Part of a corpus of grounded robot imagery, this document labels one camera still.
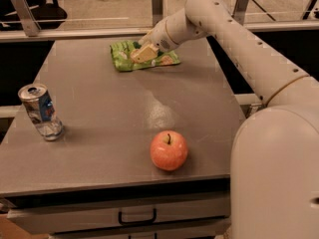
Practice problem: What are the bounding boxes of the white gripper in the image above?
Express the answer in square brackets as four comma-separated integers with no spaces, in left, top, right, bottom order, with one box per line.
[130,18,179,64]

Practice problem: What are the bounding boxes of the green rice chip bag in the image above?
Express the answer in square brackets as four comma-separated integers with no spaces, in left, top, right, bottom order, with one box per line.
[110,41,180,72]

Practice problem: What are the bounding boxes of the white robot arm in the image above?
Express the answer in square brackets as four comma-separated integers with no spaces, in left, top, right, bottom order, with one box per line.
[140,0,319,239]

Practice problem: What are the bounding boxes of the silver blue redbull can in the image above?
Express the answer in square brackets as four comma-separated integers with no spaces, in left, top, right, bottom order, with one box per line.
[18,84,64,141]

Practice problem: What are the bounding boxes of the red apple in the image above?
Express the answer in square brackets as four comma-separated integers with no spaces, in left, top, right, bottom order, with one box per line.
[150,130,188,171]

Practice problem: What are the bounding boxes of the black office chair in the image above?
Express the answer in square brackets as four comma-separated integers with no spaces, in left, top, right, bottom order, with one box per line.
[0,0,69,32]

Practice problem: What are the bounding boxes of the grey lower drawer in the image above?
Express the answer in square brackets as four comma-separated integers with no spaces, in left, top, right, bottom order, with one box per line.
[49,218,230,239]

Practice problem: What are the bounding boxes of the grey drawer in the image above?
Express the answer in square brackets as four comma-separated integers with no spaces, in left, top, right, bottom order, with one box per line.
[8,193,230,234]
[49,218,230,239]

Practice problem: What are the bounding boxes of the grey upper drawer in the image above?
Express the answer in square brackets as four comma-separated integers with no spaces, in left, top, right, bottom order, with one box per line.
[8,193,230,234]

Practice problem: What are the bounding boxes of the middle metal railing bracket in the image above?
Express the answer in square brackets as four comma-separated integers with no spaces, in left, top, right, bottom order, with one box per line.
[152,0,163,26]

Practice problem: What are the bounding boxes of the metal railing bracket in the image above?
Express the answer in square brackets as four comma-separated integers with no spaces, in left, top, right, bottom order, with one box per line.
[152,0,163,26]
[232,0,249,25]
[11,0,41,37]

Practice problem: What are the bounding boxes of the right metal railing bracket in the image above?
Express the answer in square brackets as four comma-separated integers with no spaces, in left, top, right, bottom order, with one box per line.
[232,0,249,25]

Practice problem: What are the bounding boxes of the left metal railing bracket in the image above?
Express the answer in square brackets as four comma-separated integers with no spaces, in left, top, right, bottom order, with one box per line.
[11,0,41,37]

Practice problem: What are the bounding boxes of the black drawer handle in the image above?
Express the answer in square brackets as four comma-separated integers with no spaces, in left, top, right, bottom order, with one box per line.
[118,208,158,226]

